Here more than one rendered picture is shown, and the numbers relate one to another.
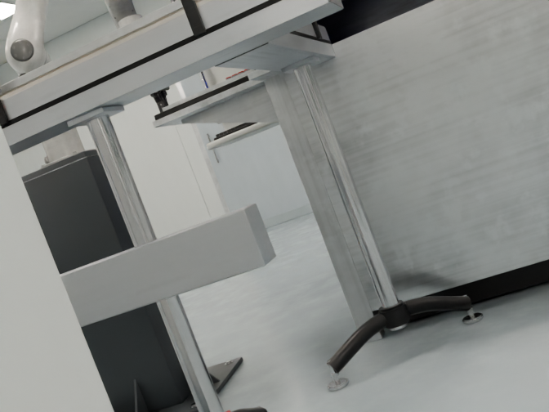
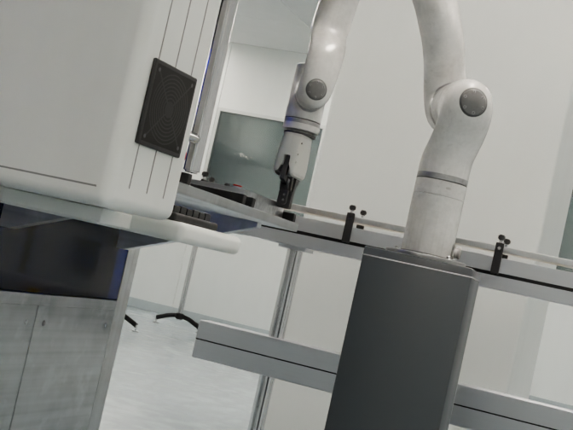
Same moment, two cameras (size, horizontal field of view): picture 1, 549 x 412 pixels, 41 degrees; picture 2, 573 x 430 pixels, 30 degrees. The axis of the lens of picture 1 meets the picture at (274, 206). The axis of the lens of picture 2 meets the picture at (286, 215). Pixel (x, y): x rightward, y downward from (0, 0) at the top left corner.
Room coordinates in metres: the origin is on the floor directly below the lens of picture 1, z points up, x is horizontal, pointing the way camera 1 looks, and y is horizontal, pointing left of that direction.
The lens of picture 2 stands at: (4.89, 0.27, 0.78)
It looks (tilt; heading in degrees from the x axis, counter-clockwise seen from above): 3 degrees up; 181
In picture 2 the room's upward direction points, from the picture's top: 13 degrees clockwise
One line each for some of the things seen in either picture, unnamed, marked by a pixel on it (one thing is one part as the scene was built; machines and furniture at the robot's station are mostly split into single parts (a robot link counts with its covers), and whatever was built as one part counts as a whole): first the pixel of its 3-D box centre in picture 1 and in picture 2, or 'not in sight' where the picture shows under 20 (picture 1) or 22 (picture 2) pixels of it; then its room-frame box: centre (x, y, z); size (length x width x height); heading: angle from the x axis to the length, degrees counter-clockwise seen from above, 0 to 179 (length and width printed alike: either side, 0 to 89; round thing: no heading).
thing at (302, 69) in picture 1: (350, 195); not in sight; (1.96, -0.20, 0.46); 0.09 x 0.09 x 0.77; 71
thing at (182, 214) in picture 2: (258, 121); (92, 196); (3.17, -0.06, 0.82); 0.40 x 0.14 x 0.02; 66
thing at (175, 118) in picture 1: (252, 96); (145, 189); (2.60, -0.07, 0.87); 0.70 x 0.48 x 0.02; 161
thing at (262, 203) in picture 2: (223, 93); (196, 191); (2.45, 0.03, 0.90); 0.34 x 0.26 x 0.04; 71
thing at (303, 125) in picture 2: not in sight; (301, 127); (2.44, 0.23, 1.09); 0.09 x 0.08 x 0.03; 161
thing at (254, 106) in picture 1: (234, 119); (188, 235); (2.36, 0.02, 0.80); 0.34 x 0.03 x 0.13; 71
